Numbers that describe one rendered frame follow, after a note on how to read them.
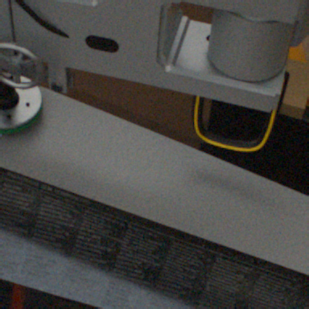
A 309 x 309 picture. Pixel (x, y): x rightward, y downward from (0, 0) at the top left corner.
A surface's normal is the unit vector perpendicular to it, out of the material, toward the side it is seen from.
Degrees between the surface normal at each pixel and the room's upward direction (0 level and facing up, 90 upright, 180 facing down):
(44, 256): 45
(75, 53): 90
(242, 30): 90
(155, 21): 90
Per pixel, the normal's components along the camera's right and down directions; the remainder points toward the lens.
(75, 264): -0.23, 0.11
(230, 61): -0.55, 0.66
